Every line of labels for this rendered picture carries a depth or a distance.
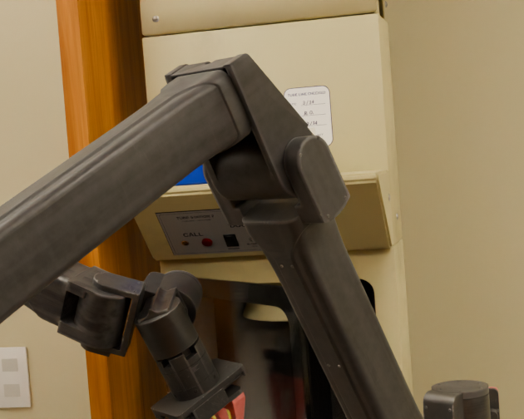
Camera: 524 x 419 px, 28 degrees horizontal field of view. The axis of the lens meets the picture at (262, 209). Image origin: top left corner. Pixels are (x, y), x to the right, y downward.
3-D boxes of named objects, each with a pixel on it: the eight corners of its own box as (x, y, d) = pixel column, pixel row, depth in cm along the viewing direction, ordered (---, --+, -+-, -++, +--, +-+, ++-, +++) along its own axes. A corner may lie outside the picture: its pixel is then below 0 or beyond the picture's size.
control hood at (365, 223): (157, 258, 142) (151, 185, 142) (395, 246, 134) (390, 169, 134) (127, 269, 131) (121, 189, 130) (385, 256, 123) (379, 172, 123)
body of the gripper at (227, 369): (155, 421, 120) (127, 368, 118) (220, 370, 125) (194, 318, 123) (185, 431, 115) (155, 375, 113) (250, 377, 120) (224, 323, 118)
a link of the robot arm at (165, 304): (125, 322, 114) (171, 304, 113) (137, 296, 121) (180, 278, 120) (152, 374, 116) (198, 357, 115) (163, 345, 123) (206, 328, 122)
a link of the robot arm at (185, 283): (75, 348, 117) (90, 282, 114) (98, 305, 128) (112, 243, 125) (178, 377, 117) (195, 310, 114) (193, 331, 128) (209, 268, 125)
